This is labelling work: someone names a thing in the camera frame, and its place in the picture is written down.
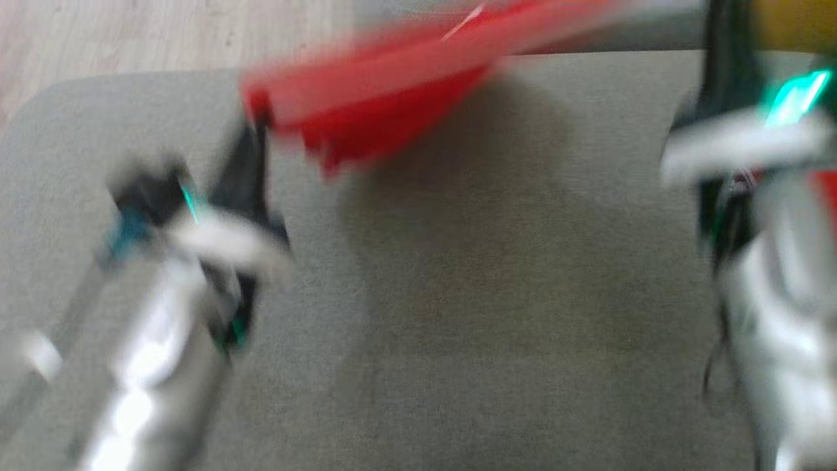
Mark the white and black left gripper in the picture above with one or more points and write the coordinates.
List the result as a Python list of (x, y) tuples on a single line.
[(242, 248)]

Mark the white and green right gripper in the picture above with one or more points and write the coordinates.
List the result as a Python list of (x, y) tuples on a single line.
[(745, 144)]

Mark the red shorts white striped waistband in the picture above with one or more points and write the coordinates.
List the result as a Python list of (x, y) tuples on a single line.
[(366, 111)]

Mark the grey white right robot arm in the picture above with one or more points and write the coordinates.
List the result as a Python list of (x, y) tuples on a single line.
[(785, 314)]

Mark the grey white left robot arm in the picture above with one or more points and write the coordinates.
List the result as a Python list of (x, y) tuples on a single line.
[(144, 366)]

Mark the yellow sofa back cushion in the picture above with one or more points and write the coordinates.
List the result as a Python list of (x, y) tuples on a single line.
[(794, 23)]

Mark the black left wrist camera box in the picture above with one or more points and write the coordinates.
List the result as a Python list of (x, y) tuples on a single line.
[(147, 203)]

